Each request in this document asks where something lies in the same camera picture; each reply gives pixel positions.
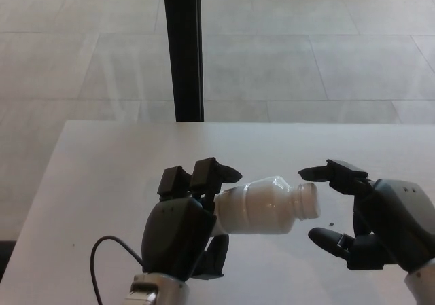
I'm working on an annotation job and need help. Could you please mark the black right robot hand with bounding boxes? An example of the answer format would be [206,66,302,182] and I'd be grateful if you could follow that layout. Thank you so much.
[298,159,435,274]

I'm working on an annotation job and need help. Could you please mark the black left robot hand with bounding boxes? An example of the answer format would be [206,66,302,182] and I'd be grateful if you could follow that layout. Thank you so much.
[141,156,243,281]

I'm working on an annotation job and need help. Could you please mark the white plastic bottle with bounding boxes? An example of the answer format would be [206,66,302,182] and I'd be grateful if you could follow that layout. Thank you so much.
[213,175,303,235]

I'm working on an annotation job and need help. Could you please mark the dark base beside table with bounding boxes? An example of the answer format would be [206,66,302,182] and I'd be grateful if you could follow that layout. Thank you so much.
[0,240,17,275]

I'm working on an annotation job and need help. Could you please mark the black vertical frame post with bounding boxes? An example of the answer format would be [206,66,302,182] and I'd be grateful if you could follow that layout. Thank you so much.
[162,0,205,122]

